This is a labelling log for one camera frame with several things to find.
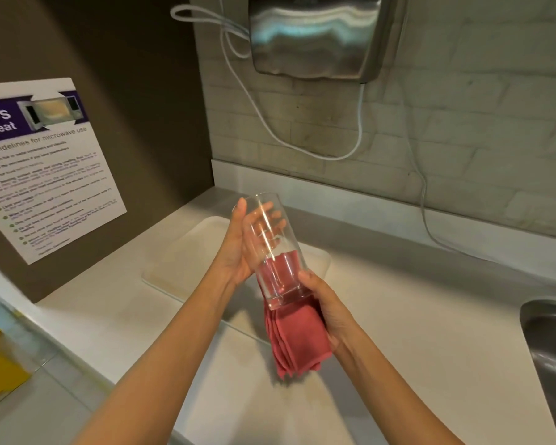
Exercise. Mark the steel wall hand dryer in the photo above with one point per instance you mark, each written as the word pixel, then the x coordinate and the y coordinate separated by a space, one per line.
pixel 315 37

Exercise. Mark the yellow floor sign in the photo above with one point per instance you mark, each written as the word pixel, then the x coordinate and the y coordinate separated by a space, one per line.
pixel 0 370

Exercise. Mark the pink cloth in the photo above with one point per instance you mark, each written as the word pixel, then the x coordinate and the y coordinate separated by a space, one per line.
pixel 301 338

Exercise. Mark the person's right forearm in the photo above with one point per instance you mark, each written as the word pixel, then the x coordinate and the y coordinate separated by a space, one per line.
pixel 389 398

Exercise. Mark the person's right hand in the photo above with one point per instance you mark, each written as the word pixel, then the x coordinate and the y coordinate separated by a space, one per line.
pixel 331 315

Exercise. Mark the white paper notice poster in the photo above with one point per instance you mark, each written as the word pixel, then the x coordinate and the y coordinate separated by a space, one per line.
pixel 51 180

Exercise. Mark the person's left hand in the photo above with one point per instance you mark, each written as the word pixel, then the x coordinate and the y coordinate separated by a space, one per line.
pixel 236 245

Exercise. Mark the person's left forearm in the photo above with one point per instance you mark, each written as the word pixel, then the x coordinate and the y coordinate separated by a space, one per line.
pixel 167 366

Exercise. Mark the clear drinking glass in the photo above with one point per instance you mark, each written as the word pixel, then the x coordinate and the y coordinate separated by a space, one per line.
pixel 285 282

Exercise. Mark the white plastic tray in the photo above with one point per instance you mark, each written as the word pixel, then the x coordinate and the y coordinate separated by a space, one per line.
pixel 190 264

